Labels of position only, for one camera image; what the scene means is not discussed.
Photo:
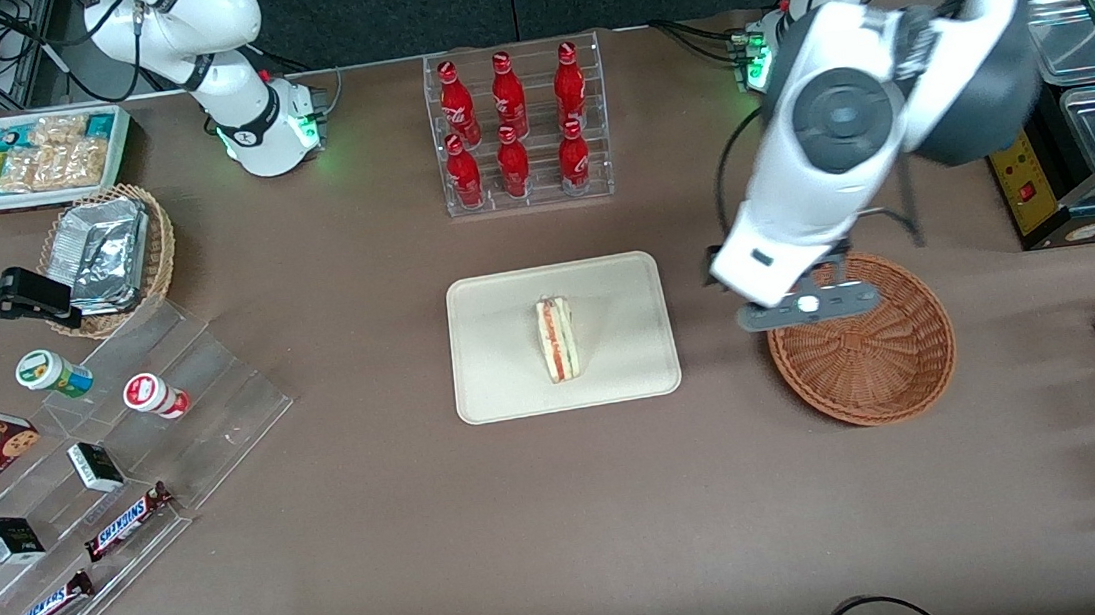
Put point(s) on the clear acrylic stepped stand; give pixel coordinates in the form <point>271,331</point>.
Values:
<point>216,410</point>

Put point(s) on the clear acrylic bottle rack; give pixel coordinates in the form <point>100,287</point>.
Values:
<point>544,192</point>

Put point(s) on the brown round wicker basket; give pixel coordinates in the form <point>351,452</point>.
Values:
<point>875,366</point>

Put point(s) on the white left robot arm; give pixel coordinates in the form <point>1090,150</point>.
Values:
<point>883,34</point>

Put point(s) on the red cola bottle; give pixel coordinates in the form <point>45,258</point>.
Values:
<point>508,95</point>
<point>464,175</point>
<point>514,165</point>
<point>574,156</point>
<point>569,84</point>
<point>456,100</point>

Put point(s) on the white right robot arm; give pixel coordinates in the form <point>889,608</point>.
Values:
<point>220,38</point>

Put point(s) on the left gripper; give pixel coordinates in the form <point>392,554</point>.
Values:
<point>709,263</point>

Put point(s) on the small black box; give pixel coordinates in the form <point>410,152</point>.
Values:
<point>96,466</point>
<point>12,540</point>

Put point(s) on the green lid yogurt bottle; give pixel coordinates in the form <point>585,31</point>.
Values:
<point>52,373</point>

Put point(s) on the red lid yogurt bottle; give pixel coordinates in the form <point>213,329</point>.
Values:
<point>152,394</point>

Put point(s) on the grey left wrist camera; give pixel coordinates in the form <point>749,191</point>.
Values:
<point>848,299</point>

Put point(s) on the clear cracker pack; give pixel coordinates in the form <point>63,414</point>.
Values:
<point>89,161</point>
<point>54,167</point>
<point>17,173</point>
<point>58,130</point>

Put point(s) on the teal snack pack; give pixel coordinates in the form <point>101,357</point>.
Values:
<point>9,136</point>
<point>99,126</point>

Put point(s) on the triangular sandwich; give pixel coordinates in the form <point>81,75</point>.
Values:
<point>556,342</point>

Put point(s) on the cream plastic serving tray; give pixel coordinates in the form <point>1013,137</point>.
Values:
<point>492,353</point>

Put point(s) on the silver foil packet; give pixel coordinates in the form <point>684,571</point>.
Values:
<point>93,226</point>
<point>108,284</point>

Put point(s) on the tan oval wicker basket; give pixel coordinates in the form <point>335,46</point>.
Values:
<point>159,254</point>

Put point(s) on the white rectangular snack bin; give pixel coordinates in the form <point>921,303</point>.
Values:
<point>45,198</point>

